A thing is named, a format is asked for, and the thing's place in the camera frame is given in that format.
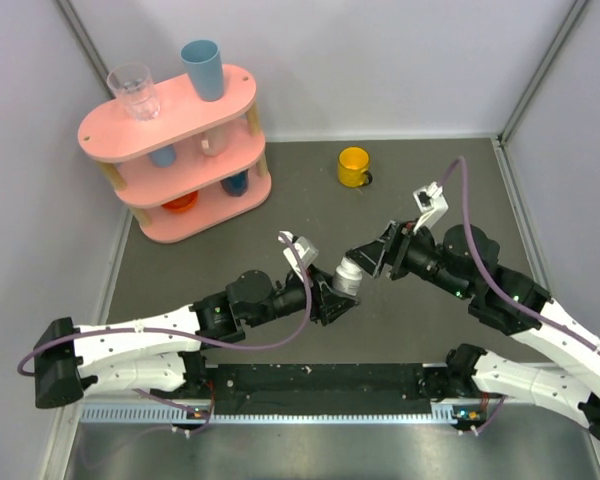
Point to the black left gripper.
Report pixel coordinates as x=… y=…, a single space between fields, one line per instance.
x=326 y=304

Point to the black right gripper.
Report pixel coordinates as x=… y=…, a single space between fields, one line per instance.
x=393 y=244

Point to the white pill bottle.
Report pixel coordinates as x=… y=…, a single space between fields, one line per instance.
x=347 y=277

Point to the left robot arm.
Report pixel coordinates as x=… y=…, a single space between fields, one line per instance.
x=159 y=352

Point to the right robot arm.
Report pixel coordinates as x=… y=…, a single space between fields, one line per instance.
x=465 y=264

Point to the yellow mug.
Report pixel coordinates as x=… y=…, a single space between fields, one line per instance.
x=354 y=167

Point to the dark blue faceted cup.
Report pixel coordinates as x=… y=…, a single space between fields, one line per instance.
x=236 y=185

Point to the orange plastic bowl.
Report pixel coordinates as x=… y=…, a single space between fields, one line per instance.
x=181 y=204

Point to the pink three-tier wooden shelf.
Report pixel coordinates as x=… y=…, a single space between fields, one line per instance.
x=120 y=145

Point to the small light blue cup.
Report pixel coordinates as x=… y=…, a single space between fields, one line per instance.
x=163 y=157

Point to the light blue plastic tumbler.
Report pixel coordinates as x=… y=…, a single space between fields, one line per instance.
x=203 y=65

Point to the clear drinking glass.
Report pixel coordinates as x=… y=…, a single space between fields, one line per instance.
x=132 y=85

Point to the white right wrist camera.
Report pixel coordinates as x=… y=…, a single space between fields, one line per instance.
x=431 y=204

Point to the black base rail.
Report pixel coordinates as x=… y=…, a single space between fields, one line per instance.
x=327 y=389

